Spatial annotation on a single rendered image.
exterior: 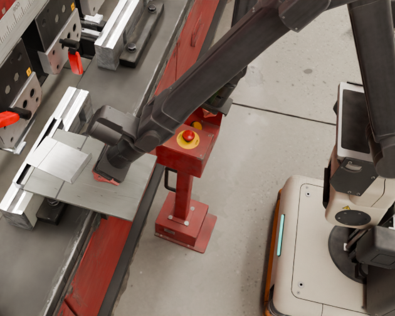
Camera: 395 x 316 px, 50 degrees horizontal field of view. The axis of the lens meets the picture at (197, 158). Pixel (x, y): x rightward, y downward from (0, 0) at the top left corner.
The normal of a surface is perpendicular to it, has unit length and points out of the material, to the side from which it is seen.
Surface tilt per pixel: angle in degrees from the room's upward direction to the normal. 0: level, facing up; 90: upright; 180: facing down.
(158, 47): 0
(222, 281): 0
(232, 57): 80
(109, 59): 90
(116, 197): 0
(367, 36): 83
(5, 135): 90
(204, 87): 83
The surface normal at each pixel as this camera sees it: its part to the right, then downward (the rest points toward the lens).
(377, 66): -0.13, 0.76
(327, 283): 0.07, -0.53
